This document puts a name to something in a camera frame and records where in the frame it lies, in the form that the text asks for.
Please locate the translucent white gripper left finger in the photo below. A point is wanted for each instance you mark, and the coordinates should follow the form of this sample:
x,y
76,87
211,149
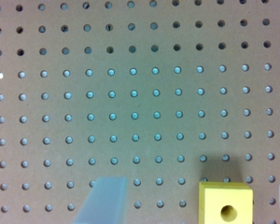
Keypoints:
x,y
106,202

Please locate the yellow wooden cube with hole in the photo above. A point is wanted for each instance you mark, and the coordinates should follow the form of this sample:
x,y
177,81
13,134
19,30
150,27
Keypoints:
x,y
225,203

